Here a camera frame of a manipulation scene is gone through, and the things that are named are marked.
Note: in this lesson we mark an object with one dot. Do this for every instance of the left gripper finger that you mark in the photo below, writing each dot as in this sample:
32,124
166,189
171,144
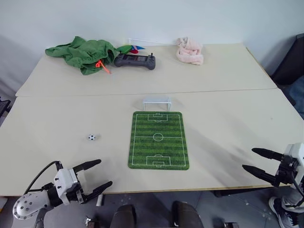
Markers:
88,164
99,188

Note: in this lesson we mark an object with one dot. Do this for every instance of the green soccer field mat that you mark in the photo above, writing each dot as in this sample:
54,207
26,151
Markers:
158,140

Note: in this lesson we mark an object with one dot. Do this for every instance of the black chair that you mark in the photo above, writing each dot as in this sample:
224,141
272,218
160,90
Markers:
291,61

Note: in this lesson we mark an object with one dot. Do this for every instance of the mini soccer ball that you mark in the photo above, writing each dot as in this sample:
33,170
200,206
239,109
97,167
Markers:
91,137

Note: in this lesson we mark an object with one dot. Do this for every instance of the pink crumpled towel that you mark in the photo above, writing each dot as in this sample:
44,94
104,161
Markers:
190,51

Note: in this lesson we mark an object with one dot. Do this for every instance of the grey trouser leg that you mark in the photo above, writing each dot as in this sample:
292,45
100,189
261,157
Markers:
293,199

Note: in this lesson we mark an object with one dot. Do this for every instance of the grey handheld remote controller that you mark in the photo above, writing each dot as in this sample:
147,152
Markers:
135,61

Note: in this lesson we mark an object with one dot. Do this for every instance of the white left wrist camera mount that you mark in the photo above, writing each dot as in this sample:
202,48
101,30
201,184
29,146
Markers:
63,183

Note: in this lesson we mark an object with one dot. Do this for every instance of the black frame object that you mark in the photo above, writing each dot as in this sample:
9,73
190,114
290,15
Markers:
4,108

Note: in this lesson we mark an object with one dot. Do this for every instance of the blue red green toy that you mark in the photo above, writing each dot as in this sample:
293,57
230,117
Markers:
133,48

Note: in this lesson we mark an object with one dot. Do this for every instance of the small white goal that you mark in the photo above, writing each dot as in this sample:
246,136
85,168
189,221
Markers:
156,102

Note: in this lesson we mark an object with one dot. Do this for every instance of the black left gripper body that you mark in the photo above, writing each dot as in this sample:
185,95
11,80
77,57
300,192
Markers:
80,190

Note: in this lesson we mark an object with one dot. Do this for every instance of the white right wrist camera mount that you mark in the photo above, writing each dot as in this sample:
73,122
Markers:
295,152

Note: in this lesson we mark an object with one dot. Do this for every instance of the black table frame bar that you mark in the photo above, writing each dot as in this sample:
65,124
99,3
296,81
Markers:
240,192

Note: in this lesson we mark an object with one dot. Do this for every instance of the small white cylinder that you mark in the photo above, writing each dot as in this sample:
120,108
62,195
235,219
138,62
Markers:
100,200

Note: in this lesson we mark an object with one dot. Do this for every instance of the dark rounded shape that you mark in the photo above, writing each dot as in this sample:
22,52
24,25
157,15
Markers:
186,215
124,217

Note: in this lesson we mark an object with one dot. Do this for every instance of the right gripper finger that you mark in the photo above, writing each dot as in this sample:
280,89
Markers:
259,172
267,153

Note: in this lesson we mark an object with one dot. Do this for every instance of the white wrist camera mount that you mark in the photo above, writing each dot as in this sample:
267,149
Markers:
295,152
63,183

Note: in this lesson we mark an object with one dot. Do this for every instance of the small metal fitting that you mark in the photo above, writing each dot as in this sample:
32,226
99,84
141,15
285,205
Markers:
88,221

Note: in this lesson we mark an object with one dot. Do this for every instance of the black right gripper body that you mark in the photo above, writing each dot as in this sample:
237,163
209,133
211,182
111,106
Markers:
286,169

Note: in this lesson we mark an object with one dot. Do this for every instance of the blue cloth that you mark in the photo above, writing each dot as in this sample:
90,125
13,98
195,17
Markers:
297,97

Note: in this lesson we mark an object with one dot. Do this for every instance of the black white sneaker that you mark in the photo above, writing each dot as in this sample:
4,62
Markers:
280,212

